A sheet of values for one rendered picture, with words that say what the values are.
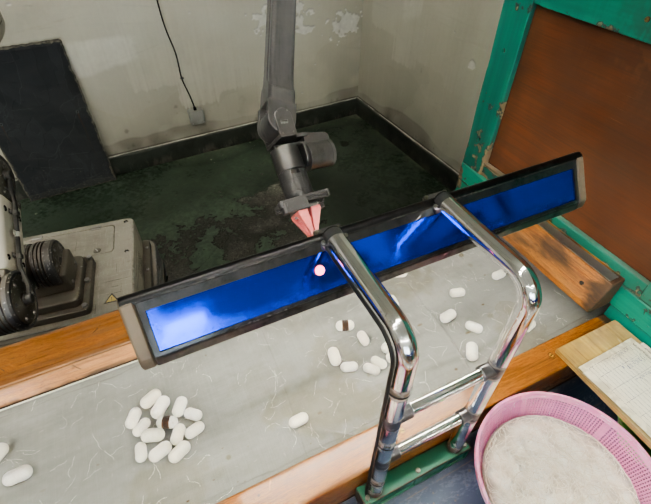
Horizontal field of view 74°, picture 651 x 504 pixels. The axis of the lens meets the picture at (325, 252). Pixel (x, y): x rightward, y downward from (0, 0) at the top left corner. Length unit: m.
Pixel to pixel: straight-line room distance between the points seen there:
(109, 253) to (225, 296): 1.09
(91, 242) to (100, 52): 1.22
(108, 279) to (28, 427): 0.64
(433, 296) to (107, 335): 0.64
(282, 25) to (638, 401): 0.92
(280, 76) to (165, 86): 1.79
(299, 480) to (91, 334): 0.47
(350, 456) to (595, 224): 0.61
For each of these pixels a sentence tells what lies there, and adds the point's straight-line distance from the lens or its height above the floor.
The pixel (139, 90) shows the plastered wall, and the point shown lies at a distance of 2.64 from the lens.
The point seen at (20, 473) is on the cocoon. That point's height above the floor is 0.76.
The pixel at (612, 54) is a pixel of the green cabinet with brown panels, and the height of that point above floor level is 1.18.
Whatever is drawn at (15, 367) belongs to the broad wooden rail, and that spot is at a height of 0.76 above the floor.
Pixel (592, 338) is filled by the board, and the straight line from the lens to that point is 0.93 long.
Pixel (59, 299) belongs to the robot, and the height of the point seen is 0.52.
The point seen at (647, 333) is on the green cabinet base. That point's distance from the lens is 0.97.
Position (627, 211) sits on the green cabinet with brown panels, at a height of 0.96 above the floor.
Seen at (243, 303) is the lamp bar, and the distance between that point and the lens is 0.47.
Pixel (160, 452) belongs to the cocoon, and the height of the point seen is 0.76.
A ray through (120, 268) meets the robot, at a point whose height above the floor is 0.47.
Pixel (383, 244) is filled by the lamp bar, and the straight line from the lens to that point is 0.51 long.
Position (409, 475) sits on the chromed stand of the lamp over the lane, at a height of 0.71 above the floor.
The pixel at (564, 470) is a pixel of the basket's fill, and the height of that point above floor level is 0.74.
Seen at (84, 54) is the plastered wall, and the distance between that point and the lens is 2.56.
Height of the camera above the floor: 1.43
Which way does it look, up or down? 44 degrees down
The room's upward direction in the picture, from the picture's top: straight up
